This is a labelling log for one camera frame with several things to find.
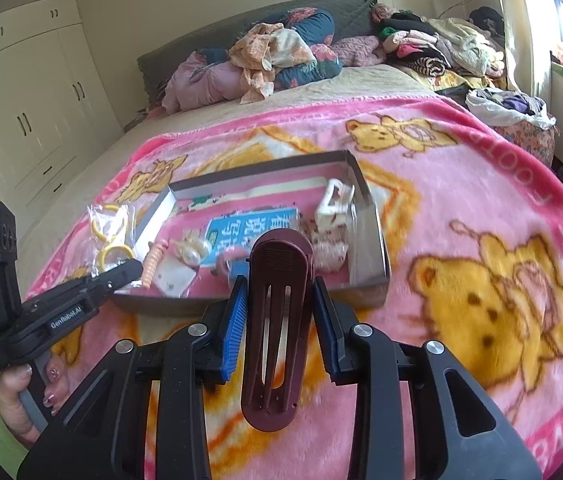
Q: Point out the white plastic bag of clothes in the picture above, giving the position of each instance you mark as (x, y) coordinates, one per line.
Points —
(511, 105)

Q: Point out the person's left hand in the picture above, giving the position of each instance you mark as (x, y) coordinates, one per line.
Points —
(11, 400)

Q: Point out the white hair claw clip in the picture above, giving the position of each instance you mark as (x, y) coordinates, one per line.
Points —
(331, 210)

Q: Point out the orange floral cloth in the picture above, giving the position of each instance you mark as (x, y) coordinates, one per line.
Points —
(281, 50)

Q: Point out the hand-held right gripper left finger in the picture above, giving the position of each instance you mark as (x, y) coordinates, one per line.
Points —
(234, 330)

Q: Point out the purple pink pillow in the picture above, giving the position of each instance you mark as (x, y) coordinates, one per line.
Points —
(359, 50)

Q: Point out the pearl hair accessory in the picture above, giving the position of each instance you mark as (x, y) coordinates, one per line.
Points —
(191, 255)

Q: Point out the cream wardrobe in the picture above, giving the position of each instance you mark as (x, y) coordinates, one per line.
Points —
(36, 110)

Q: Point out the pile of clothes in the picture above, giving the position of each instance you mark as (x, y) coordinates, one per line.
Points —
(426, 50)

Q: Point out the small clear packet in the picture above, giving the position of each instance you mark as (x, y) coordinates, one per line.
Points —
(174, 280)

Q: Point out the pink printed blanket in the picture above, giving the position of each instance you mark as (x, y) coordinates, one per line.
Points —
(461, 185)

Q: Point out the blue printed card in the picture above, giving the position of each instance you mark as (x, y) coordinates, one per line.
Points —
(231, 232)

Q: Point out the grey quilted headboard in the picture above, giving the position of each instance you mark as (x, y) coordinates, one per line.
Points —
(354, 12)

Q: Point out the maroon hair clip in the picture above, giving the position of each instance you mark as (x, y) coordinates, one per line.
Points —
(276, 310)

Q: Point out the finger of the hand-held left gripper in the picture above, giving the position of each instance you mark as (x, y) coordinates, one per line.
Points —
(116, 275)

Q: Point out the brown cardboard box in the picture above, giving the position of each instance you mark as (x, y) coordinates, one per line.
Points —
(369, 255)

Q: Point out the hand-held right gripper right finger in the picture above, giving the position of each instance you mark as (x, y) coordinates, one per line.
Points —
(329, 340)

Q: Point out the dark floral pillow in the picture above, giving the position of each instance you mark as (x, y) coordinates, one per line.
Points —
(311, 25)

